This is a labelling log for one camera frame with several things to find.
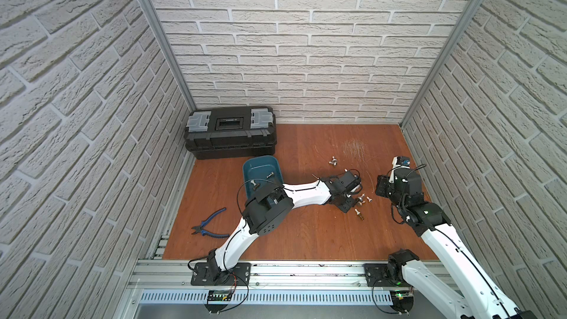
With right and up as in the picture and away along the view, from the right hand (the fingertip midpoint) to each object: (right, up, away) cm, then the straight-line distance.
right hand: (385, 177), depth 78 cm
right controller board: (+2, -39, -8) cm, 40 cm away
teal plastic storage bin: (-49, -1, +21) cm, 53 cm away
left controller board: (-59, -40, -7) cm, 71 cm away
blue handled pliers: (-70, -21, +5) cm, 73 cm away
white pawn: (-1, -12, +13) cm, 18 cm away
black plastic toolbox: (-61, +18, +14) cm, 65 cm away
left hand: (-9, -12, +11) cm, 19 cm away
